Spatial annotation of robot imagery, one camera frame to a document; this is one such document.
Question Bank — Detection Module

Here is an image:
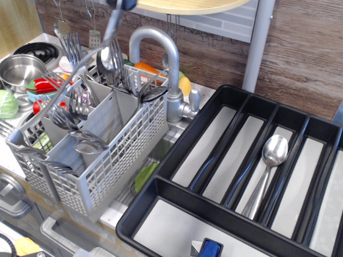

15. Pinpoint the hanging small spatula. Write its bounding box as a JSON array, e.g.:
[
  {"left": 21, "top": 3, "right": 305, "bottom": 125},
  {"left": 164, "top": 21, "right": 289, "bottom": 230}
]
[{"left": 85, "top": 1, "right": 101, "bottom": 50}]

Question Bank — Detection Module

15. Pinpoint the steel spoon in basket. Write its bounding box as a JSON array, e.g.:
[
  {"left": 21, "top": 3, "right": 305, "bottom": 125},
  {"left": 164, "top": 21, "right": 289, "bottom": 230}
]
[{"left": 96, "top": 47, "right": 116, "bottom": 86}]

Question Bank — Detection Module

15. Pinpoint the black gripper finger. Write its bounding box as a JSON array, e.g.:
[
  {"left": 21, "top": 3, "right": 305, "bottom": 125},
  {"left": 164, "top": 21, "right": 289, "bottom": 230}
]
[{"left": 107, "top": 0, "right": 137, "bottom": 10}]

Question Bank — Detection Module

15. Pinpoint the steel fork front left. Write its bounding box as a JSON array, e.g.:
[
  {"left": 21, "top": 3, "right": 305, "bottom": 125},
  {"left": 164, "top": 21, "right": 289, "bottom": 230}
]
[{"left": 37, "top": 96, "right": 78, "bottom": 130}]

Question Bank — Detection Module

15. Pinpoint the blue object at bottom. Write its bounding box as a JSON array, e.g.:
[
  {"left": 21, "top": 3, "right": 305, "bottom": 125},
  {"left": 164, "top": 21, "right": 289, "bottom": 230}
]
[{"left": 190, "top": 238, "right": 223, "bottom": 257}]

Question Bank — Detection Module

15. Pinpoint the silver kitchen faucet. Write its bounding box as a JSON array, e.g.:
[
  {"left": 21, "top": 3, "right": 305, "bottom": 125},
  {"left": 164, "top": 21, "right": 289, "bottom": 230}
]
[{"left": 129, "top": 26, "right": 200, "bottom": 122}]

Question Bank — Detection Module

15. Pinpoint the black stove burner coil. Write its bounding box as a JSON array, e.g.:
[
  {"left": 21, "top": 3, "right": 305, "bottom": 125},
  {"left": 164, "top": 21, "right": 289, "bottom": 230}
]
[{"left": 13, "top": 42, "right": 59, "bottom": 64}]

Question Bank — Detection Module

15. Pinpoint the steel fork beside spoon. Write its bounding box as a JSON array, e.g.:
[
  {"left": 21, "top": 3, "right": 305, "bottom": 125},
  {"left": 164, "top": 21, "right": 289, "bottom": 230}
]
[{"left": 109, "top": 39, "right": 126, "bottom": 86}]

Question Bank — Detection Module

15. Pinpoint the steel spoon lying on basket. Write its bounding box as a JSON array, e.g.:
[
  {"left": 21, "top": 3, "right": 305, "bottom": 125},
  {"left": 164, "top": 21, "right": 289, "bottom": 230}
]
[{"left": 68, "top": 129, "right": 109, "bottom": 155}]

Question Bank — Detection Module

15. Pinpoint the green toy leaf in sink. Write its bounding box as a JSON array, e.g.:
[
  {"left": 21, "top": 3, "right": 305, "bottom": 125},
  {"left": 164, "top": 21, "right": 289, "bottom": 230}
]
[{"left": 134, "top": 163, "right": 159, "bottom": 193}]

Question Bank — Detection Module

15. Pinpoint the black cutlery tray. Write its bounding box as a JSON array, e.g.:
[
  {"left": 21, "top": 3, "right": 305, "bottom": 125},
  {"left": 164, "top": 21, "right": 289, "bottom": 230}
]
[{"left": 116, "top": 85, "right": 342, "bottom": 256}]

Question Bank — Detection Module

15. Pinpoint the dark spoon at basket corner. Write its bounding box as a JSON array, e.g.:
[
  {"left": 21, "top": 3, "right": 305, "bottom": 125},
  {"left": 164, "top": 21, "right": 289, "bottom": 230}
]
[{"left": 139, "top": 86, "right": 168, "bottom": 104}]

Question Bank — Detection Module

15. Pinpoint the toy carrot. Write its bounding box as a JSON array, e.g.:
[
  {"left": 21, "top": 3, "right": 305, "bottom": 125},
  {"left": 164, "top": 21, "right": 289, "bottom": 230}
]
[{"left": 134, "top": 62, "right": 159, "bottom": 75}]

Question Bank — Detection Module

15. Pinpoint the steel pot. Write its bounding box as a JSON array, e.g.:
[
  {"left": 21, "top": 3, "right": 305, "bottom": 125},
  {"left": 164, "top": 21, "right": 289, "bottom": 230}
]
[{"left": 1, "top": 54, "right": 47, "bottom": 93}]

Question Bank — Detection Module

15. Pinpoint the light wooden shelf board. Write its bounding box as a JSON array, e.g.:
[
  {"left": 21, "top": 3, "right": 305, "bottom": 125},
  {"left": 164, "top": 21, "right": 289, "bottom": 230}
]
[{"left": 136, "top": 0, "right": 249, "bottom": 16}]

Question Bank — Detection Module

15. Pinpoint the hanging skimmer ladle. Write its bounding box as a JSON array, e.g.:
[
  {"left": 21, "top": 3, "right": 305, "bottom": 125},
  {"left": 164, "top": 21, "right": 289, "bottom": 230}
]
[{"left": 53, "top": 0, "right": 70, "bottom": 38}]

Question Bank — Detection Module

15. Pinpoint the steel spoon in tray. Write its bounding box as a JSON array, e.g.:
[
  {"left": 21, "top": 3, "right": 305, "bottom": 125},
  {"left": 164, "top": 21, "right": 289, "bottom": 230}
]
[{"left": 242, "top": 134, "right": 288, "bottom": 220}]

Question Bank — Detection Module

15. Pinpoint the red toy pepper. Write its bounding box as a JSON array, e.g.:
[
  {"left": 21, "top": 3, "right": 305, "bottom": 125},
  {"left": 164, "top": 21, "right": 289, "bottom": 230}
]
[{"left": 25, "top": 78, "right": 65, "bottom": 95}]

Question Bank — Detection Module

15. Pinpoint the short steel fork middle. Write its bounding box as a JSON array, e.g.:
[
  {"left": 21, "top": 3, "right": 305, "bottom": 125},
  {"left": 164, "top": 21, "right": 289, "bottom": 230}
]
[{"left": 68, "top": 86, "right": 90, "bottom": 121}]

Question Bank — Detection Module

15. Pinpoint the grey plastic cutlery basket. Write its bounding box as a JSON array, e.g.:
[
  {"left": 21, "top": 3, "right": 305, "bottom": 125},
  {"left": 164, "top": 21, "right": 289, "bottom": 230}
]
[{"left": 5, "top": 63, "right": 170, "bottom": 224}]

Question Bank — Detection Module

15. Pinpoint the green toy cabbage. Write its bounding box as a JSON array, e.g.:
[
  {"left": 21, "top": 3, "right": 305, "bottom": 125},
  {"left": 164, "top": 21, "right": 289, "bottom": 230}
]
[{"left": 1, "top": 89, "right": 19, "bottom": 119}]

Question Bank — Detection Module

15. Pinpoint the yellow toy at bottom left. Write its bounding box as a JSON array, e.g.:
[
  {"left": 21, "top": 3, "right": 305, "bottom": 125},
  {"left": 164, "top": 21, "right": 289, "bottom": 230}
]
[{"left": 14, "top": 238, "right": 41, "bottom": 256}]

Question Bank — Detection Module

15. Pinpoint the big steel spoon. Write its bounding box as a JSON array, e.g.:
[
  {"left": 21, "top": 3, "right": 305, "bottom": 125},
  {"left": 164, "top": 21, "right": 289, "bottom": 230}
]
[{"left": 12, "top": 1, "right": 124, "bottom": 134}]

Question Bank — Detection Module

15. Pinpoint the tall steel fork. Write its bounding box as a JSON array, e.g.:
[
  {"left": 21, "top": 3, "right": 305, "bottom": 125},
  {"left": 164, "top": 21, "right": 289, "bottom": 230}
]
[{"left": 60, "top": 33, "right": 99, "bottom": 107}]

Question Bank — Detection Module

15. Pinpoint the toy corn cob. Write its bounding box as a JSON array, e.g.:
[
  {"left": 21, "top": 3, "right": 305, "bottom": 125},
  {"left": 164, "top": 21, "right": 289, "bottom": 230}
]
[{"left": 178, "top": 77, "right": 192, "bottom": 96}]

